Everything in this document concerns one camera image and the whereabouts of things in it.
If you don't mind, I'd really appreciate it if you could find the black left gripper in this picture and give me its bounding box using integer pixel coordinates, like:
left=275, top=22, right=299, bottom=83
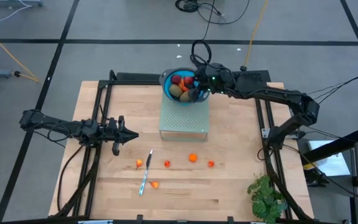
left=102, top=115, right=140, bottom=156

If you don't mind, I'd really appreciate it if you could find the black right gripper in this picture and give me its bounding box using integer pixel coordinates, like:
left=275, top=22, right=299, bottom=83
left=189, top=63, right=235, bottom=103

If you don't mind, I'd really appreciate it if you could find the red-orange toy mango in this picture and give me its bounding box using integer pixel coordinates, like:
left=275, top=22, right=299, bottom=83
left=179, top=77, right=190, bottom=93

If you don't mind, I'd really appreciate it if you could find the brown toy kiwi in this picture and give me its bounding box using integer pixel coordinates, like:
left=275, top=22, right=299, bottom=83
left=169, top=83, right=184, bottom=98
left=179, top=91, right=193, bottom=103

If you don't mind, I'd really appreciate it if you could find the blue collapsible bowl grey rim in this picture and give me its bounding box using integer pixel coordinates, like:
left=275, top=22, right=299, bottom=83
left=158, top=67, right=211, bottom=107

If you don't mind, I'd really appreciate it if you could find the pale green perforated metal shelf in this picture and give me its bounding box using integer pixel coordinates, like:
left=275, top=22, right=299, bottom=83
left=158, top=74, right=211, bottom=143

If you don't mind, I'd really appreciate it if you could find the green leafy plant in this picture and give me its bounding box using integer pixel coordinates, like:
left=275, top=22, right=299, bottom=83
left=247, top=174, right=289, bottom=224

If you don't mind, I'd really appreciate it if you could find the black side slab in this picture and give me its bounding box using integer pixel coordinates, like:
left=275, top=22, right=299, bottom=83
left=302, top=126, right=358, bottom=166

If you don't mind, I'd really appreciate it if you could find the white sheet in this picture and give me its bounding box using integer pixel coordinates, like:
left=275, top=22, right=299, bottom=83
left=307, top=139, right=351, bottom=177

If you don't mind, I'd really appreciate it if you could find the black coiled cable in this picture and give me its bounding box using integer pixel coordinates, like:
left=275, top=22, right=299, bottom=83
left=191, top=39, right=213, bottom=68

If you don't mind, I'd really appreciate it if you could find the hanging yellow cable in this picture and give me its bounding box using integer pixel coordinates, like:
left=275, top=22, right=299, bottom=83
left=240, top=0, right=270, bottom=72

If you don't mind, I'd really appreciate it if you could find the black aluminium rig frame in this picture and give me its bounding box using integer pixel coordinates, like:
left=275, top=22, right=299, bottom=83
left=48, top=69, right=316, bottom=224

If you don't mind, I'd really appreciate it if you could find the black cable bundle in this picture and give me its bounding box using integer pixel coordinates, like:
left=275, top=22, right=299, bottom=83
left=174, top=0, right=251, bottom=26

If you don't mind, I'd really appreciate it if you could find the yellow floor cable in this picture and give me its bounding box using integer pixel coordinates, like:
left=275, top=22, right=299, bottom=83
left=0, top=24, right=40, bottom=83

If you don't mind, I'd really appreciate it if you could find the thin black cable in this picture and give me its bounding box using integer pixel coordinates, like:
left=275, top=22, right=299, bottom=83
left=306, top=75, right=358, bottom=106

